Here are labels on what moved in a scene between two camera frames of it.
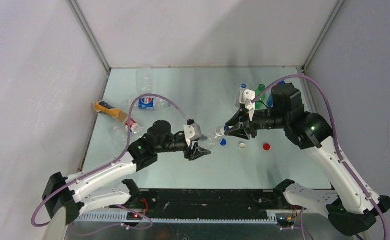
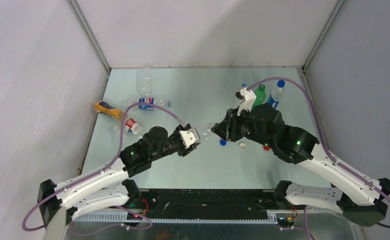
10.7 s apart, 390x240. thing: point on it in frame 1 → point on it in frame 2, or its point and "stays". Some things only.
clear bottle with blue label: [151, 103] stays
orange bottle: [102, 107] stays
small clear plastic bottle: [209, 141] → [208, 128]
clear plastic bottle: [144, 81] stays
